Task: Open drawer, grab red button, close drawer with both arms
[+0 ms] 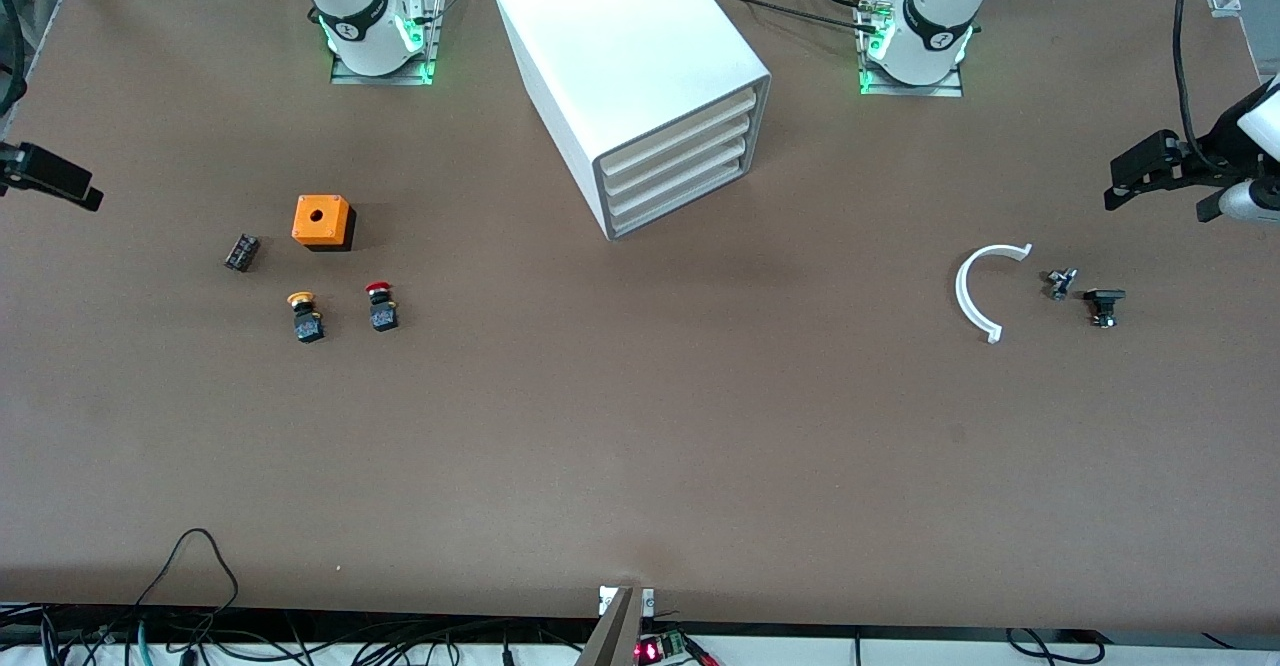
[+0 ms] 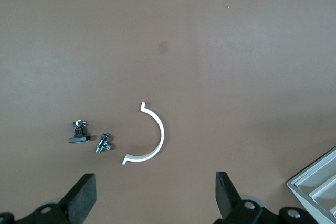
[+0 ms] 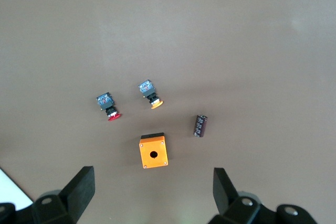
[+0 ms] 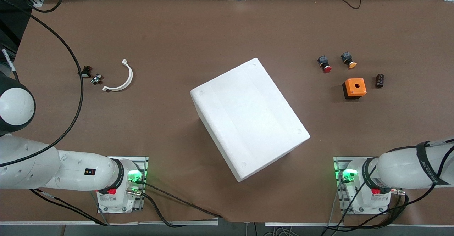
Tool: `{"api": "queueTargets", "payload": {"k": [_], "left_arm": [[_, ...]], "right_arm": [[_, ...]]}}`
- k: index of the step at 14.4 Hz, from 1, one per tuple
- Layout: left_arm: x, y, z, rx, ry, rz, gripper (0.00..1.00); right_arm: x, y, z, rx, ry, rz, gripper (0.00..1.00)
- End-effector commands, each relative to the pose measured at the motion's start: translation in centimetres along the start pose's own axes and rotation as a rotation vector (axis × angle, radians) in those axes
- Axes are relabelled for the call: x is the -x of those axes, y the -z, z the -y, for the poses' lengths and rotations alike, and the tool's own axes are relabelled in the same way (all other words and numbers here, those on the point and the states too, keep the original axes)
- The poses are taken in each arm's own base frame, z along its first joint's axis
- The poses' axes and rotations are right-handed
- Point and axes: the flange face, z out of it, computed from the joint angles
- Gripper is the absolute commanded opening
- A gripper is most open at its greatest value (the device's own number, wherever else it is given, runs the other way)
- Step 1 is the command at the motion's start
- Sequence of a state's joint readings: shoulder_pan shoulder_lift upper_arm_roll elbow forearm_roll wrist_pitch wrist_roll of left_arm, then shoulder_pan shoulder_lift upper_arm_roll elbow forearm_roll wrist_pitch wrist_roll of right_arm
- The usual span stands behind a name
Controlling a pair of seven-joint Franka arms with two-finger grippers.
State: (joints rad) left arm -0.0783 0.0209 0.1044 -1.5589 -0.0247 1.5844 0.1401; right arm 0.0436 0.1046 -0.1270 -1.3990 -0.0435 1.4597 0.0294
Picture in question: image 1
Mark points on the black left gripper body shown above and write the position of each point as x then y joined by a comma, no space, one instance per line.
1221,139

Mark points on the red push button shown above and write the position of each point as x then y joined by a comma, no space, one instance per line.
382,314

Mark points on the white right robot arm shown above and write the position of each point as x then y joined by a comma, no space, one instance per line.
350,6

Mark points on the yellow push button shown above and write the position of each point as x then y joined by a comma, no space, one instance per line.
306,324

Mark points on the small black plastic part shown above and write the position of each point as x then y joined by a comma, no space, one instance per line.
1104,298

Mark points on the small grey metal part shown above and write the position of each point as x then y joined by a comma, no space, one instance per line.
1060,284

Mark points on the small black terminal block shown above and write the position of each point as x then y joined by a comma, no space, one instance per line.
241,252

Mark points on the white curved plastic arc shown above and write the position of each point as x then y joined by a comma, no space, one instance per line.
960,291

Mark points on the circuit board with red light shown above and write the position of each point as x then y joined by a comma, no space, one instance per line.
655,649

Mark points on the orange button enclosure box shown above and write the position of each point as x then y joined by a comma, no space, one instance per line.
320,218

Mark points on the grey camera mount bar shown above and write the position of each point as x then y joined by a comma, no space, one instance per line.
615,636

